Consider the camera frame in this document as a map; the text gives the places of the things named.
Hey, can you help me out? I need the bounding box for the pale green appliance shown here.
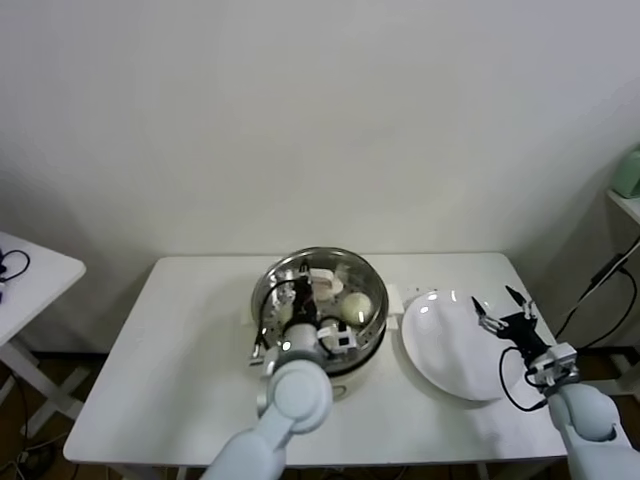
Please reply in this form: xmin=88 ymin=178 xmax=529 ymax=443
xmin=612 ymin=142 xmax=640 ymax=199

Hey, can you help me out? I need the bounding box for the white metal floor frame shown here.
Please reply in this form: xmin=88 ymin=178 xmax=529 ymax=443
xmin=582 ymin=349 xmax=640 ymax=397

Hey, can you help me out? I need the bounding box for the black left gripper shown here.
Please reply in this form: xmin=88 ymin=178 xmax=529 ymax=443
xmin=271 ymin=265 xmax=321 ymax=329

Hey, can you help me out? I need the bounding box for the round glass pot lid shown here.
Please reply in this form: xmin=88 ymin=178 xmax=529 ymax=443
xmin=252 ymin=247 xmax=389 ymax=351

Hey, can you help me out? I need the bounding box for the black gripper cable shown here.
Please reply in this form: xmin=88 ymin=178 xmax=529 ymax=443
xmin=248 ymin=280 xmax=301 ymax=362
xmin=499 ymin=344 xmax=551 ymax=412

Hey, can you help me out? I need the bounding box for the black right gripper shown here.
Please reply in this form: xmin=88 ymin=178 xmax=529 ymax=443
xmin=470 ymin=284 xmax=549 ymax=359

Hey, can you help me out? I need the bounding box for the white shelf board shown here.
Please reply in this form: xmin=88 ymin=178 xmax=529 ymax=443
xmin=604 ymin=188 xmax=640 ymax=226

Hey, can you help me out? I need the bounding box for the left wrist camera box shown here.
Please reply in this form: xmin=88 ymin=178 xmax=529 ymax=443
xmin=318 ymin=322 xmax=358 ymax=356

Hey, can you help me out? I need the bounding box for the black wall power cable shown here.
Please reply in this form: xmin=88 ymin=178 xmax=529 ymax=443
xmin=554 ymin=252 xmax=635 ymax=351

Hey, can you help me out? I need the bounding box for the round white plate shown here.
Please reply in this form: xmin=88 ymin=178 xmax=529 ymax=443
xmin=400 ymin=288 xmax=524 ymax=404

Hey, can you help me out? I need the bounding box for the black looped cable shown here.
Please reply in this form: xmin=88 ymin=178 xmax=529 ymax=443
xmin=0 ymin=249 xmax=30 ymax=289

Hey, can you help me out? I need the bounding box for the black floor cable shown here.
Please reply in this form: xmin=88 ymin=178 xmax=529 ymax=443
xmin=0 ymin=372 xmax=66 ymax=466

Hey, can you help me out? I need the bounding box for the stainless steel steamer basket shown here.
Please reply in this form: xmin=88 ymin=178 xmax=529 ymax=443
xmin=251 ymin=245 xmax=390 ymax=374

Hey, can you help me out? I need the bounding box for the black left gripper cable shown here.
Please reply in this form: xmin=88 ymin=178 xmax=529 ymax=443
xmin=248 ymin=280 xmax=301 ymax=362

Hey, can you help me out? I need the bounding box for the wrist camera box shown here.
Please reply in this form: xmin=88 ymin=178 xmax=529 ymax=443
xmin=542 ymin=342 xmax=581 ymax=374
xmin=318 ymin=322 xmax=358 ymax=356

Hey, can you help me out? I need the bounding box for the white side table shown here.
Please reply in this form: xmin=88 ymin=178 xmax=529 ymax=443
xmin=0 ymin=232 xmax=87 ymax=441

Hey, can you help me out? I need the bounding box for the steel steamer pot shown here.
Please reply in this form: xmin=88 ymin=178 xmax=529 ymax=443
xmin=241 ymin=284 xmax=404 ymax=401

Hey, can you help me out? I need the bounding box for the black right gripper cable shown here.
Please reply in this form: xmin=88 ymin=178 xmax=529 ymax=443
xmin=499 ymin=344 xmax=551 ymax=412

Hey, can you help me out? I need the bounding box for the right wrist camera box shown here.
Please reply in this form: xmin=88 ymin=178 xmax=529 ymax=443
xmin=542 ymin=342 xmax=581 ymax=374

